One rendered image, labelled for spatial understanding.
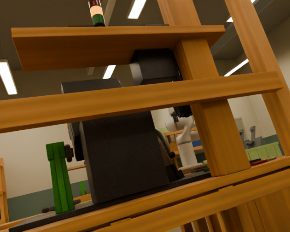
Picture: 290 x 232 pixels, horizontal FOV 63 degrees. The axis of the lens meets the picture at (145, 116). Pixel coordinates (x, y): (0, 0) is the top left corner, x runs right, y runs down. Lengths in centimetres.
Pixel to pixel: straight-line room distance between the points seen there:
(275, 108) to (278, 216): 99
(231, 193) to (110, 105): 57
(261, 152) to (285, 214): 46
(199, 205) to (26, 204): 597
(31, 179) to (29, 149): 76
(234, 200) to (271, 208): 106
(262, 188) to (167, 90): 55
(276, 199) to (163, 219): 133
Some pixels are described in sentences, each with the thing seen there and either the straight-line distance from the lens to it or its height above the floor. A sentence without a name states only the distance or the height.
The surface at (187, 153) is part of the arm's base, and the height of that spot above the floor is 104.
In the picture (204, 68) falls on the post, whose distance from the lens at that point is 112.
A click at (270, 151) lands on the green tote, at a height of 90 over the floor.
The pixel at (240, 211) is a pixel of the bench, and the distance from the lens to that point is 179.
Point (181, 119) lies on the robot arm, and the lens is 194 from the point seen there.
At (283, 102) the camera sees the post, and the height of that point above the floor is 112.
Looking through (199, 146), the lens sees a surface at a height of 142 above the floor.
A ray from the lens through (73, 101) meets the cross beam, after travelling 83.
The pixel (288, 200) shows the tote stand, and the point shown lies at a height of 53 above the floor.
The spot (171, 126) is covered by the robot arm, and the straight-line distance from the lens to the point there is 195.
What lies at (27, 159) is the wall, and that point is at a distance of 678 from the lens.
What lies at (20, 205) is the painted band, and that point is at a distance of 671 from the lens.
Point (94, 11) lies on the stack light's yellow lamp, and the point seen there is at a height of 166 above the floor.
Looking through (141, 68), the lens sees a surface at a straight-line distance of 107.
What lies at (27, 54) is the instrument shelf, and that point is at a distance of 104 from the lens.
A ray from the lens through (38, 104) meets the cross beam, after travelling 82.
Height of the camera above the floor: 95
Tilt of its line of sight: 14 degrees up
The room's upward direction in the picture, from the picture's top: 14 degrees counter-clockwise
